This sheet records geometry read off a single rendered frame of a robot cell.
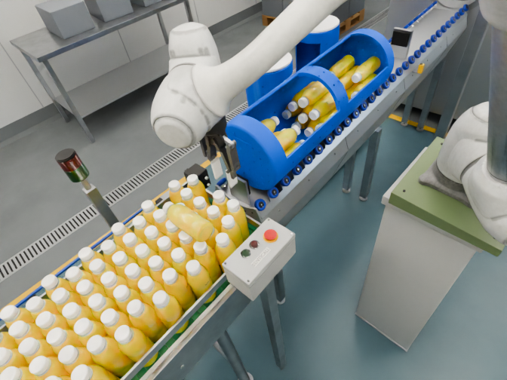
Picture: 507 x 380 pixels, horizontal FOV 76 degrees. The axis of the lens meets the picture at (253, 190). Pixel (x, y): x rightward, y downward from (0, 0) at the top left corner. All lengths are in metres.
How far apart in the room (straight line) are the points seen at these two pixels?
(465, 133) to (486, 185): 0.19
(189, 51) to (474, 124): 0.73
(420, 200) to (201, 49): 0.79
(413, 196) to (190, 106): 0.79
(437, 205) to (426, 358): 1.07
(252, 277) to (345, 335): 1.18
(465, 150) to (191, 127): 0.74
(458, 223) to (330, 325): 1.08
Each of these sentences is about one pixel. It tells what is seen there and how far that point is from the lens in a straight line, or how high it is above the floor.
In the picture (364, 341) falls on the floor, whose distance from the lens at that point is 1.99.
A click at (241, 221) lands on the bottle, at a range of 1.09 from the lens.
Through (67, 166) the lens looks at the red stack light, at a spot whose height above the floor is 1.23.
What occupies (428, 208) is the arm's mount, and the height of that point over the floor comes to 1.04.
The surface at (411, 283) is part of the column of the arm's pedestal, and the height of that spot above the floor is 0.60.
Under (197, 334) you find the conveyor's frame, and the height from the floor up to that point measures 0.88.
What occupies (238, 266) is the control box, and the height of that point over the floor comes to 1.10.
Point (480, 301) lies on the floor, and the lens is 2.27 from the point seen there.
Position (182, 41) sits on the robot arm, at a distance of 0.71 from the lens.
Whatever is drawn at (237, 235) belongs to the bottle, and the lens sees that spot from 1.04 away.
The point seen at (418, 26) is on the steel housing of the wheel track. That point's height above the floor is 0.93.
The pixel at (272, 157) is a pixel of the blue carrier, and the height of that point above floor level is 1.16.
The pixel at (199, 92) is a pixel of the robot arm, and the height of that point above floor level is 1.59.
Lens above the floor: 1.86
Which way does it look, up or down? 46 degrees down
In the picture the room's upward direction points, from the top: 10 degrees counter-clockwise
